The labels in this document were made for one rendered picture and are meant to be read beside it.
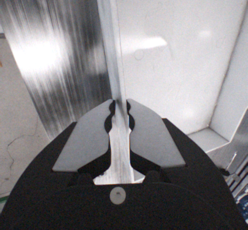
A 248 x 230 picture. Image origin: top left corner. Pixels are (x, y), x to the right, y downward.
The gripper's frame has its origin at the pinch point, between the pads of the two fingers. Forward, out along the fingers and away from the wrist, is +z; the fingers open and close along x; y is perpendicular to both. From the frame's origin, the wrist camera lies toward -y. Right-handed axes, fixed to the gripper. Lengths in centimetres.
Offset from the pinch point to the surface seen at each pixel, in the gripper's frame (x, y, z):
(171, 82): 7.4, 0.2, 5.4
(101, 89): -2.3, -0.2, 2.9
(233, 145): 33.4, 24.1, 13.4
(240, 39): 17.6, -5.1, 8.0
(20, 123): -82, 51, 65
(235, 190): 48, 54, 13
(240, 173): 48, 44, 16
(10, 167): -107, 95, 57
